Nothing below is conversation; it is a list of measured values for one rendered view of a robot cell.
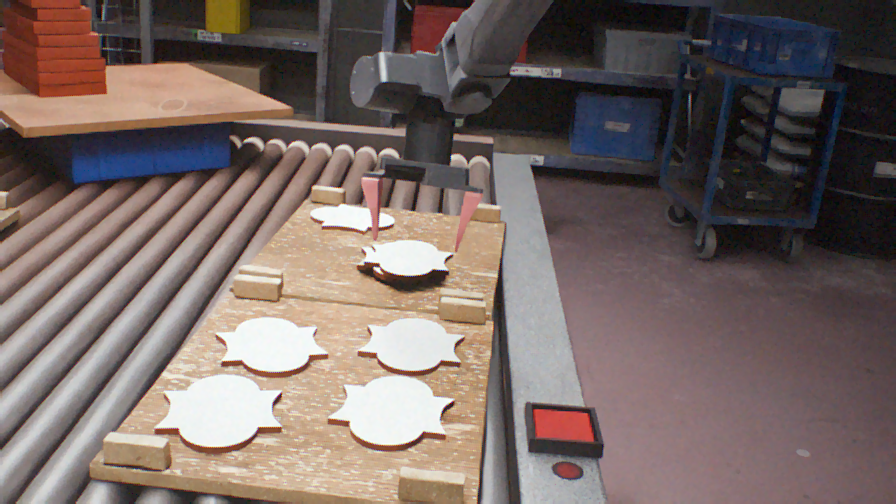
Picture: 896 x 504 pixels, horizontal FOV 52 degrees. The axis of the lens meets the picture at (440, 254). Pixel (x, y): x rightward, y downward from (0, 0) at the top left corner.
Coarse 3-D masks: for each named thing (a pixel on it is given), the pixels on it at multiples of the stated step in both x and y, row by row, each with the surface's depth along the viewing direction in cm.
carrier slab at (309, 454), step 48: (336, 336) 111; (480, 336) 115; (288, 384) 100; (336, 384) 100; (432, 384) 102; (480, 384) 103; (144, 432) 89; (288, 432) 91; (336, 432) 91; (480, 432) 94; (144, 480) 83; (192, 480) 83; (240, 480) 83; (288, 480) 83; (336, 480) 84; (384, 480) 84
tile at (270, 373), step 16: (256, 320) 112; (272, 320) 112; (224, 336) 107; (240, 336) 108; (256, 336) 108; (272, 336) 108; (288, 336) 108; (304, 336) 109; (240, 352) 104; (256, 352) 104; (272, 352) 104; (288, 352) 105; (304, 352) 105; (320, 352) 105; (256, 368) 101; (272, 368) 101; (288, 368) 101; (304, 368) 103
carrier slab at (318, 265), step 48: (288, 240) 141; (336, 240) 143; (384, 240) 144; (432, 240) 146; (480, 240) 148; (288, 288) 124; (336, 288) 125; (384, 288) 126; (432, 288) 128; (480, 288) 129
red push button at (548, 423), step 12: (540, 420) 98; (552, 420) 98; (564, 420) 98; (576, 420) 99; (588, 420) 99; (540, 432) 96; (552, 432) 96; (564, 432) 96; (576, 432) 96; (588, 432) 96
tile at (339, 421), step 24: (384, 384) 100; (408, 384) 100; (360, 408) 94; (384, 408) 95; (408, 408) 95; (432, 408) 96; (360, 432) 90; (384, 432) 90; (408, 432) 91; (432, 432) 91
